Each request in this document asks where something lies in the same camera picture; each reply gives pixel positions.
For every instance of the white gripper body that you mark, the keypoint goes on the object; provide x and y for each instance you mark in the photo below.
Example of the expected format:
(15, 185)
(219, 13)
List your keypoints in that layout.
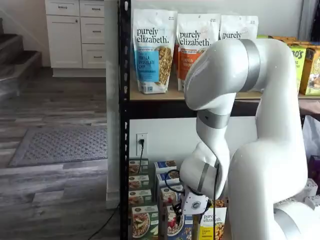
(196, 203)

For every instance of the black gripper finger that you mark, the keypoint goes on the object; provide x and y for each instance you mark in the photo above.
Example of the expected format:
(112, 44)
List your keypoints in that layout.
(178, 215)

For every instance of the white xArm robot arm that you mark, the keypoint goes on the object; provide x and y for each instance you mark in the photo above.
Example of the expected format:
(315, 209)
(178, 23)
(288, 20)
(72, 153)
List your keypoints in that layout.
(275, 100)

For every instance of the yellow purely elizabeth box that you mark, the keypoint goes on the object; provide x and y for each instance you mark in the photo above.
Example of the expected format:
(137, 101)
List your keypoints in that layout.
(218, 203)
(212, 225)

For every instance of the green apple cinnamon oatmeal box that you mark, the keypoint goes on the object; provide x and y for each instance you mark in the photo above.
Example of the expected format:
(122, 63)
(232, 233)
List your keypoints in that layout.
(137, 167)
(138, 182)
(140, 197)
(145, 222)

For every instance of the wooden shelf board with bags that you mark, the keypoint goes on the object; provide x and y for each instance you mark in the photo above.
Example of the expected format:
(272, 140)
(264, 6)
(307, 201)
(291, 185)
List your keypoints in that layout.
(155, 96)

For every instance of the white organic pantry box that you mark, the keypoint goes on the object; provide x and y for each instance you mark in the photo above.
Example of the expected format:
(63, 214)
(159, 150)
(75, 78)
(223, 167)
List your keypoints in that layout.
(312, 202)
(311, 187)

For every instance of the green Bobo's apple pie box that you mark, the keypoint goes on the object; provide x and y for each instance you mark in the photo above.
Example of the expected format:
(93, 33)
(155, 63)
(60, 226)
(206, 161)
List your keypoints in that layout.
(298, 60)

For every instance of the purple package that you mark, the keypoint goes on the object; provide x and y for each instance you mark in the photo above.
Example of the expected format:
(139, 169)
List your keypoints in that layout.
(315, 167)

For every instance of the white plastic bag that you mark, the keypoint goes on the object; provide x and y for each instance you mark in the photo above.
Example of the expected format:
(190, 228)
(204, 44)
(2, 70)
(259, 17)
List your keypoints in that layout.
(311, 135)

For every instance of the grey door mat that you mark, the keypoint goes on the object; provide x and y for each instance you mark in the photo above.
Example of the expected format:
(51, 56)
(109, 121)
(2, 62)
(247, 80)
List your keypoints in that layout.
(62, 145)

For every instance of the orange purely elizabeth granola bag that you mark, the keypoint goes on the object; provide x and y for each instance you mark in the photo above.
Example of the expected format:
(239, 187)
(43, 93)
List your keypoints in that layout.
(192, 57)

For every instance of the blue purely elizabeth granola bag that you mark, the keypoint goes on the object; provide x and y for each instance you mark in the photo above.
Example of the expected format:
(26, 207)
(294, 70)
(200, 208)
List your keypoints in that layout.
(150, 62)

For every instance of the red purely elizabeth granola bag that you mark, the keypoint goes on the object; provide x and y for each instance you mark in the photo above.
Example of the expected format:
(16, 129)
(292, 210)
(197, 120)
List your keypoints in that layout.
(237, 25)

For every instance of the white drawer cabinet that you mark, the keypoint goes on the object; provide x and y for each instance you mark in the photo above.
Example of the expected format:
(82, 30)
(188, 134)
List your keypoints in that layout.
(65, 42)

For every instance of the grey curtain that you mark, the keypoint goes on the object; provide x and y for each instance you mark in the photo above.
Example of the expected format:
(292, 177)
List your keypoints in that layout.
(306, 20)

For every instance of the grey wooden stairs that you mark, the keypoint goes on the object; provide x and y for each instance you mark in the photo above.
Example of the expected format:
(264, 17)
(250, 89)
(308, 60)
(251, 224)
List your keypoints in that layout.
(15, 57)

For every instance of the white wall outlet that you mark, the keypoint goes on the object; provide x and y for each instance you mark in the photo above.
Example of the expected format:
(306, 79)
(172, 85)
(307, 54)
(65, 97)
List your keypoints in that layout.
(141, 135)

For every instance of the black metal shelf frame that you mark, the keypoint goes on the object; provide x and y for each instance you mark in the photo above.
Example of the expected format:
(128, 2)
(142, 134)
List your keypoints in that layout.
(124, 125)

